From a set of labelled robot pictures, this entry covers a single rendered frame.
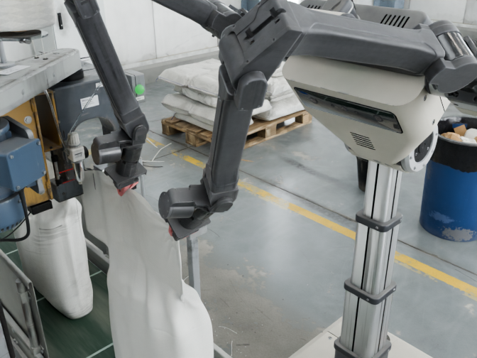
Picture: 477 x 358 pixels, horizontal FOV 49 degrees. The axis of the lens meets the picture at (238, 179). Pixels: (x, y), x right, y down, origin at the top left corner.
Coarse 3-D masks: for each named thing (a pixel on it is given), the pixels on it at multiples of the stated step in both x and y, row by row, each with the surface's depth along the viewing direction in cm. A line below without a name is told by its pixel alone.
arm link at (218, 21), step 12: (72, 0) 102; (156, 0) 114; (168, 0) 116; (180, 0) 117; (192, 0) 119; (204, 0) 122; (216, 0) 129; (180, 12) 119; (192, 12) 121; (204, 12) 122; (216, 12) 122; (228, 12) 124; (204, 24) 124; (216, 24) 123; (228, 24) 125; (216, 36) 127
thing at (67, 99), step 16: (80, 80) 146; (96, 80) 147; (64, 96) 141; (80, 96) 145; (64, 112) 143; (96, 112) 150; (112, 112) 153; (64, 128) 144; (112, 128) 156; (64, 160) 148; (64, 176) 151
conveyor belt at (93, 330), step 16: (16, 256) 237; (96, 272) 225; (96, 288) 215; (48, 304) 206; (96, 304) 206; (48, 320) 198; (64, 320) 198; (80, 320) 198; (96, 320) 198; (48, 336) 190; (64, 336) 190; (80, 336) 190; (96, 336) 190; (48, 352) 183; (64, 352) 183; (80, 352) 183; (96, 352) 183; (112, 352) 183
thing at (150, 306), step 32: (96, 192) 158; (128, 192) 144; (96, 224) 163; (128, 224) 151; (160, 224) 130; (128, 256) 153; (160, 256) 135; (128, 288) 147; (160, 288) 139; (192, 288) 145; (128, 320) 148; (160, 320) 137; (192, 320) 138; (128, 352) 157; (160, 352) 140; (192, 352) 139
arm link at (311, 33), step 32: (256, 32) 72; (288, 32) 68; (320, 32) 72; (352, 32) 75; (384, 32) 79; (416, 32) 85; (224, 64) 76; (256, 64) 72; (384, 64) 83; (416, 64) 85; (448, 64) 85
